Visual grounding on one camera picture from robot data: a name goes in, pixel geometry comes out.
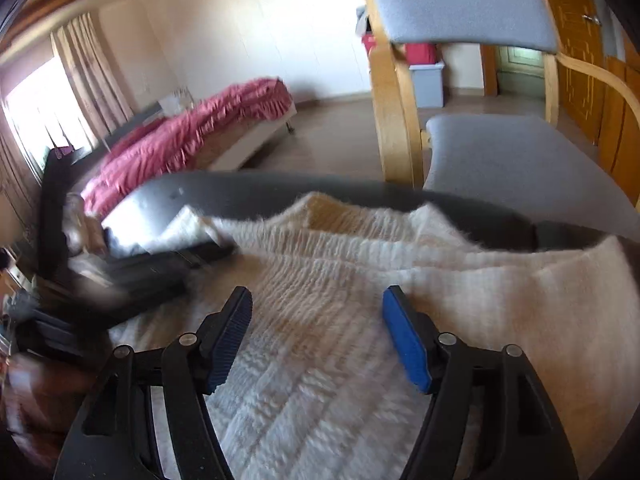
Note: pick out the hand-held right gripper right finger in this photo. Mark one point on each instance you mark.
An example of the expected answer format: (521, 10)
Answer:
(405, 340)

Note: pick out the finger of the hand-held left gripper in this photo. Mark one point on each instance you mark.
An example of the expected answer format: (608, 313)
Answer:
(202, 254)

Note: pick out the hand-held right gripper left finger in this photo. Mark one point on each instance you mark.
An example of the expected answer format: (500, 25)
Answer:
(232, 340)

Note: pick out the white knit sweater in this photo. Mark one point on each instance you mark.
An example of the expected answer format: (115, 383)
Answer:
(325, 285)

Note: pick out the bed with pink blanket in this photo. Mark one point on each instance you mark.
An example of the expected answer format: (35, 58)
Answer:
(190, 135)

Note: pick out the white patterned box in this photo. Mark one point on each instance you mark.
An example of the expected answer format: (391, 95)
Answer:
(175, 102)

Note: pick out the window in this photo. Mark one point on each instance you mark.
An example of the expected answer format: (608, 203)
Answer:
(45, 110)

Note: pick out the beige curtain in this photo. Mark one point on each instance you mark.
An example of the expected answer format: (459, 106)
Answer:
(87, 75)

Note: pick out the grey plastic storage bin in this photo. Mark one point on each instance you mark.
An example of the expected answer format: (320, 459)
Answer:
(427, 85)

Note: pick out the red fabric storage box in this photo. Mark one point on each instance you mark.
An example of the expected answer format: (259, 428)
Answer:
(420, 52)

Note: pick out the glass panel door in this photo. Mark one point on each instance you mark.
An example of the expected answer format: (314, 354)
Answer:
(520, 70)

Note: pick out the wooden wardrobe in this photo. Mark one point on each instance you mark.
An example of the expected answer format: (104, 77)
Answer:
(622, 120)

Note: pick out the grey cushioned wooden armchair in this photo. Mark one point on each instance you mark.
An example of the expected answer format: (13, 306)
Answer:
(465, 5)

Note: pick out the black furniture frame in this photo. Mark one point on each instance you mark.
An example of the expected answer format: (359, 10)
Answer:
(52, 210)

